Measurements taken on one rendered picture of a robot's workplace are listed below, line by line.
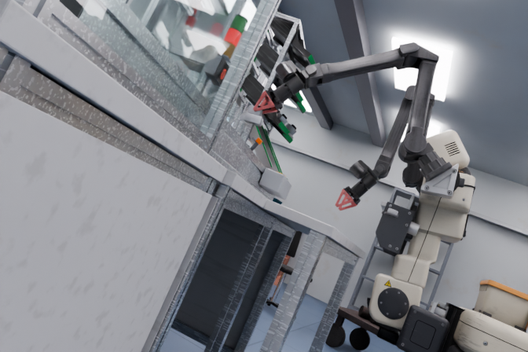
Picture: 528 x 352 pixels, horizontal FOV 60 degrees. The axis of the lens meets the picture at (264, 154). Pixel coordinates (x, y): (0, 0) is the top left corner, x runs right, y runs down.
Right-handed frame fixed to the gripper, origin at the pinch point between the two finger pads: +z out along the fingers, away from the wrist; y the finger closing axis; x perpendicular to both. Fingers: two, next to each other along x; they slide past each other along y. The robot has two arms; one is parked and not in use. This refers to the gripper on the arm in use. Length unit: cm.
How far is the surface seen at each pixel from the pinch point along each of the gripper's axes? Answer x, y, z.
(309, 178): -65, -701, -25
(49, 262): 42, 120, 29
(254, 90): -16.2, -24.3, -4.6
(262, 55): -28.7, -25.6, -15.9
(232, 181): 35, 76, 13
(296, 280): 59, 38, 17
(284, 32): -31.7, -24.9, -29.6
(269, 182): 29.1, 19.6, 9.8
